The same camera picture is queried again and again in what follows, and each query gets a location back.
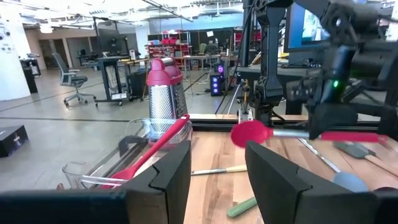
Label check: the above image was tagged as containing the grey-blue serving spoon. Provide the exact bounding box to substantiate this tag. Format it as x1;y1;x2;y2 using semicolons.
331;172;370;194

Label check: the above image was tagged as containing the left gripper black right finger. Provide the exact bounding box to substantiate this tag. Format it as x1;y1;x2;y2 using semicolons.
244;141;398;224

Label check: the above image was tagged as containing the red silicone spatula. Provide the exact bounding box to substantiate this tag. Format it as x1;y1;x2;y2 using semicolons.
101;113;191;190

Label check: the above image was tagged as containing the black box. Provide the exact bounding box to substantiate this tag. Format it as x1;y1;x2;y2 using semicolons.
0;124;29;158

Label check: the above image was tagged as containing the black monitor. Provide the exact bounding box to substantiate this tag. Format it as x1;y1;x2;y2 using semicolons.
96;27;129;54

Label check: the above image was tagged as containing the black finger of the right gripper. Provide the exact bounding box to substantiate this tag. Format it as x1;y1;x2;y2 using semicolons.
308;103;358;140

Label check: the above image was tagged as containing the computer monitor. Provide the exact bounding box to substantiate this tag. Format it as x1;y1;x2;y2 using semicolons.
283;2;331;54

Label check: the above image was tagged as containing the red spoon with metal neck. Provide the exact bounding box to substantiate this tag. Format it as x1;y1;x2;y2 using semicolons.
229;119;389;149

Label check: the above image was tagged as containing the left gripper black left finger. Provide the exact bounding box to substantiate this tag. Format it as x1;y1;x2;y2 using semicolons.
0;139;192;224

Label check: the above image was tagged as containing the lit computer tower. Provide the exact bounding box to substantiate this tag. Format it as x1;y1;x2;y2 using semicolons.
210;61;227;97

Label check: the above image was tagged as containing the teal patterned handle knife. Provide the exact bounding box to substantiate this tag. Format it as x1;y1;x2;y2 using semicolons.
297;138;343;174

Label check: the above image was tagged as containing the red box grater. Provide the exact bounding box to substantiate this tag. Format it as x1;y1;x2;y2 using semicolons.
145;57;190;150

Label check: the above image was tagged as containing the black keyboard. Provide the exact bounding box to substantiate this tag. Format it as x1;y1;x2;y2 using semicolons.
279;63;322;69

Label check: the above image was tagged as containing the black bin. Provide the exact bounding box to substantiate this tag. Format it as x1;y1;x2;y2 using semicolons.
127;70;149;101

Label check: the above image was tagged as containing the black standing desk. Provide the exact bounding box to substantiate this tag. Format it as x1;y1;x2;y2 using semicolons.
81;55;147;107

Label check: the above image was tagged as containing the red storage shelving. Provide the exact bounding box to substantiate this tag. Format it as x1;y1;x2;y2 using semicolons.
145;30;191;60

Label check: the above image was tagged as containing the black cabinet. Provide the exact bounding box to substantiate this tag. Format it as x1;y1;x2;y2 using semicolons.
19;57;42;94

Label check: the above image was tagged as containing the grey office chair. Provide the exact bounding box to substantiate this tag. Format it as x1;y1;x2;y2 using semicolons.
51;52;98;107

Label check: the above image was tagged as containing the cream-handled table knife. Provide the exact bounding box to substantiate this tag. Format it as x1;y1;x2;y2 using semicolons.
190;164;248;177

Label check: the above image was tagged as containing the long work table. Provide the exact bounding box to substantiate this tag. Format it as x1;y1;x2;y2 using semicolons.
174;54;240;71

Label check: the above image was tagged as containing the clear glass dish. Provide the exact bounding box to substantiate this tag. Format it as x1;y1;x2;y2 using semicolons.
61;118;194;191

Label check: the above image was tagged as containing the grey spatula with wooden handle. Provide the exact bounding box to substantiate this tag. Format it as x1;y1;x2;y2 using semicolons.
331;141;398;178

